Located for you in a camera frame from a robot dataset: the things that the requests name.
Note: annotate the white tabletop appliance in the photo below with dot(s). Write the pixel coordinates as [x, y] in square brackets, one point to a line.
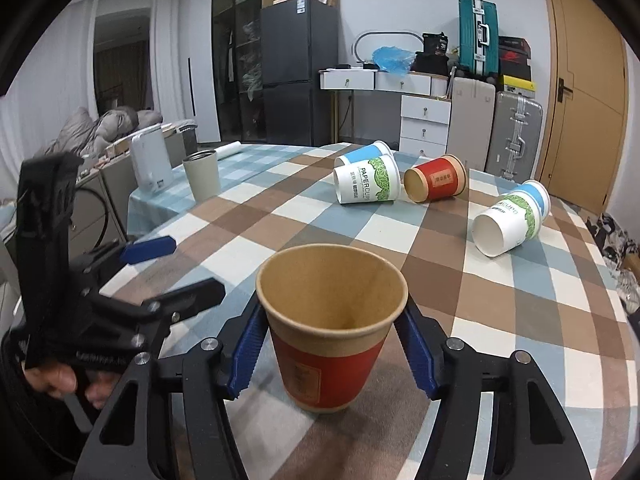
[150, 160]

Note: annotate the white drawer unit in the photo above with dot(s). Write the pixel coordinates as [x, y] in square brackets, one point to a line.
[425, 120]

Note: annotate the grey waste bin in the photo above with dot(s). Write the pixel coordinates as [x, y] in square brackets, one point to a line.
[188, 137]

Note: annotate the white paper roll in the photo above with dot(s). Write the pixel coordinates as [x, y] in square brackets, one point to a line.
[230, 148]

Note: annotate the stack of black boxes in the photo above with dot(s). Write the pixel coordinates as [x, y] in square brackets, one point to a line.
[515, 55]

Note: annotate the red and brown paper cup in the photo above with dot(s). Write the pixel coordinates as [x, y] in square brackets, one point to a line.
[325, 375]
[442, 175]

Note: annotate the white green-leaf paper cup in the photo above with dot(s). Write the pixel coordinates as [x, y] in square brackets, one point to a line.
[515, 225]
[370, 185]

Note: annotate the person's left hand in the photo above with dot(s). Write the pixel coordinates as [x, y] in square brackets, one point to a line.
[50, 380]

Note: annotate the beige tumbler with metal rim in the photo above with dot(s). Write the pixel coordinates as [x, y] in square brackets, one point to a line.
[201, 177]

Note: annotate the grey duvet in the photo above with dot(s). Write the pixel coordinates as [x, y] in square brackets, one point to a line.
[100, 130]

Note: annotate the blue plastic bag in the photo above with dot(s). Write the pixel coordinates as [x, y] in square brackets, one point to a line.
[395, 60]

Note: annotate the wooden door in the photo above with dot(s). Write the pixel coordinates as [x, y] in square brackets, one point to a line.
[590, 60]

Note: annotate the teal suitcase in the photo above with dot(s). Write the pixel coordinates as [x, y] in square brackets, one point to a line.
[472, 35]

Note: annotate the silver suitcase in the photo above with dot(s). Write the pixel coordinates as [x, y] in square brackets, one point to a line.
[515, 130]

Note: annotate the white wardrobe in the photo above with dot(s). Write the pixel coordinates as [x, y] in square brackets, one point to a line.
[205, 60]

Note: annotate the white curtain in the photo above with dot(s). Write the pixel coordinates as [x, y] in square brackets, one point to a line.
[40, 85]

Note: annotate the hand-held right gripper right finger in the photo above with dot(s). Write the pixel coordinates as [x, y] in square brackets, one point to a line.
[419, 360]

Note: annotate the oval grey tube frame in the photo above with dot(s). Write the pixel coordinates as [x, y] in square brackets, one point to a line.
[357, 42]

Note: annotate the dark glass-door cabinet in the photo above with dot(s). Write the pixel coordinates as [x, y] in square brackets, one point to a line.
[235, 60]

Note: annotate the black refrigerator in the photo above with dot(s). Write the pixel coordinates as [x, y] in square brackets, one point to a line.
[297, 70]

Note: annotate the black bag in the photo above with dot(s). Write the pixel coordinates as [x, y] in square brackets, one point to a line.
[432, 57]

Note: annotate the white desk with drawers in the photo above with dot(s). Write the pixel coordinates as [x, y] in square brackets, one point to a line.
[360, 80]

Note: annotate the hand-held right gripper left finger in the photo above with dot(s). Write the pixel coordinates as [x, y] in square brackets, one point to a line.
[245, 360]

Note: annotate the beige suitcase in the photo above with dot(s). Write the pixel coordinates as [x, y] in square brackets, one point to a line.
[472, 115]

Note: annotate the grey low cabinet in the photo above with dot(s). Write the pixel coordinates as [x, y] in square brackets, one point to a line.
[90, 210]

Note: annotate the yellow and black box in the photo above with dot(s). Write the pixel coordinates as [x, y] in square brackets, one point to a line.
[517, 86]

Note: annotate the checked tablecloth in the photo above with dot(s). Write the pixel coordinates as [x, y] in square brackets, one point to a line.
[350, 230]

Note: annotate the white blue-band paper cup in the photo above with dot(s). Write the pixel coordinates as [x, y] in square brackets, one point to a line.
[362, 152]
[535, 195]

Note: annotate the pile of patterned clutter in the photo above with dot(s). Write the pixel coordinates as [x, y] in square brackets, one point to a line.
[617, 245]

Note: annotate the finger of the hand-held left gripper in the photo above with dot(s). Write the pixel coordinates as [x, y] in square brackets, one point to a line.
[200, 292]
[150, 249]

